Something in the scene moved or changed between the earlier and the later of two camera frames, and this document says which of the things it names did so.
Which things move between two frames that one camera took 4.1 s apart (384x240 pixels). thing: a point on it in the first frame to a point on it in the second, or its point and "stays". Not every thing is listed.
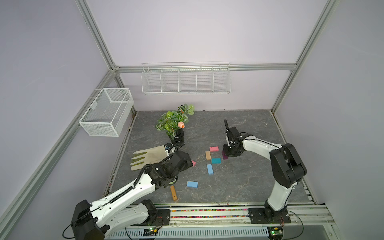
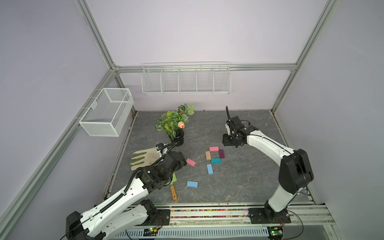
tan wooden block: [208, 155] stays
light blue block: [210, 169] stays
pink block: [213, 149] stays
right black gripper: [226, 153] to [225, 141]
